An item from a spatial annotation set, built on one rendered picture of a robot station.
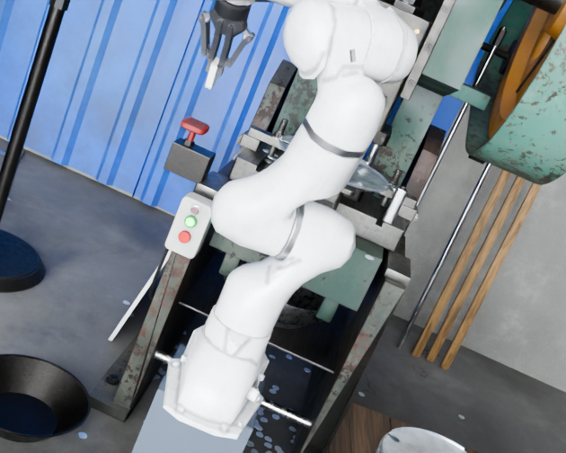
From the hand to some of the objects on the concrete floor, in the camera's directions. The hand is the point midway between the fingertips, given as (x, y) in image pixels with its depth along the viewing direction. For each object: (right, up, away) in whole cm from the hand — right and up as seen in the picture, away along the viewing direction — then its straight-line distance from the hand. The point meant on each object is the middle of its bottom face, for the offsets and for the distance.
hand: (213, 73), depth 178 cm
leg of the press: (+27, -91, +61) cm, 113 cm away
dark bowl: (-46, -79, +6) cm, 92 cm away
